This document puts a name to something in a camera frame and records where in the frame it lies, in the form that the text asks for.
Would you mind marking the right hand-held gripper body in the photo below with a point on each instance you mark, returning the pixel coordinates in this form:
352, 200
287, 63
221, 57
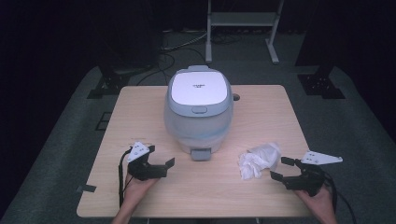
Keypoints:
308, 179

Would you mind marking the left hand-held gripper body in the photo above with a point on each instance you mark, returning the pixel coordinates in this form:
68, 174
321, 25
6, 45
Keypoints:
141, 166

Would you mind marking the white paper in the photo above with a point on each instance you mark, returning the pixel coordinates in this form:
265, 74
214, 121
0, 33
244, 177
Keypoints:
257, 161

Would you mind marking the white pedal trash can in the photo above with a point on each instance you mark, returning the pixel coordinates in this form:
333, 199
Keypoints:
199, 124

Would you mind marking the person's left hand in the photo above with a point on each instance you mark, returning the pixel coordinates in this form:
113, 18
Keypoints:
137, 189

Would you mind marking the person's right hand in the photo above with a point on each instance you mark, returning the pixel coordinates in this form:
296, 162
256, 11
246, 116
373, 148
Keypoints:
317, 202

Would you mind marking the dark floor plate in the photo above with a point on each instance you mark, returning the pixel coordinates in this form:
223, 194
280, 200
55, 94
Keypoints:
103, 121

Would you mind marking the grey tape strip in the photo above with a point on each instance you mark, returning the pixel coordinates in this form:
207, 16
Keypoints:
86, 188

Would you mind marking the dark stand base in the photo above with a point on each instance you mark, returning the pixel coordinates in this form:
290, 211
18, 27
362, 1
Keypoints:
109, 84
320, 84

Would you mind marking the round table grommet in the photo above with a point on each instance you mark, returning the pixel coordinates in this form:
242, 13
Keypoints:
236, 97

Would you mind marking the white metal stand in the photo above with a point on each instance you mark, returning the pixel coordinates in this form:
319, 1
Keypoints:
243, 18

